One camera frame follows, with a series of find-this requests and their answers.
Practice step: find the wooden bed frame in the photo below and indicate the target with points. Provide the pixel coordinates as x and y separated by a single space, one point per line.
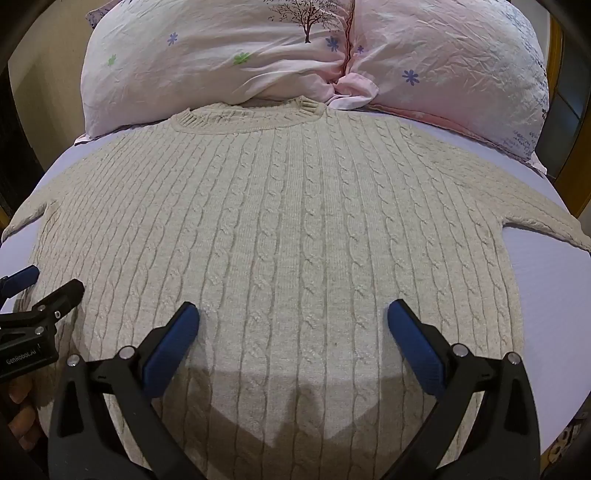
568 71

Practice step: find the person's left hand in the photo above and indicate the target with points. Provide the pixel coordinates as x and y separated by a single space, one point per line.
23 423

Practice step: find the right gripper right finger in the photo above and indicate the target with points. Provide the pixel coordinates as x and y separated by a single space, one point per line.
504 441

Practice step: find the pink floral right pillow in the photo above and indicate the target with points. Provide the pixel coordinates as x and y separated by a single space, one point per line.
472 67

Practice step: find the beige cable-knit sweater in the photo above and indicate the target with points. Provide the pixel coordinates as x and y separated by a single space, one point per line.
291 228

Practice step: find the pink floral pillow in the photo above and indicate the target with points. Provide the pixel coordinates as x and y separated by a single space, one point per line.
148 60
472 67

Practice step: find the pink floral left pillow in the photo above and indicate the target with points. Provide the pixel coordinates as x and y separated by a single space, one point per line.
148 60

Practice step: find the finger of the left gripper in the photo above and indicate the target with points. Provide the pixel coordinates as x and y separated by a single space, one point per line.
57 305
12 285

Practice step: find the lavender bed sheet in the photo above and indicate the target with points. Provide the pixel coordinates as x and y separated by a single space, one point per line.
553 279

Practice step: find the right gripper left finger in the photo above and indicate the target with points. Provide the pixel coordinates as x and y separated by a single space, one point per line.
83 441

